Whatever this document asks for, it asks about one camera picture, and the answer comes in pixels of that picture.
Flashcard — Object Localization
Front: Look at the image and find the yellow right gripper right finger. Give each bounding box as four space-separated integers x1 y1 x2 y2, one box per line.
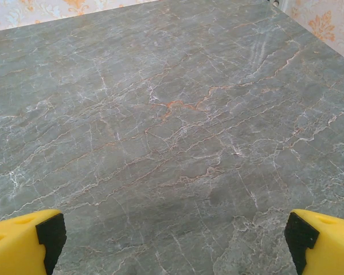
284 208 344 275

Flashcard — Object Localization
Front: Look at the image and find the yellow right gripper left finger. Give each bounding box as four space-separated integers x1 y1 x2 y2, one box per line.
0 209 67 275

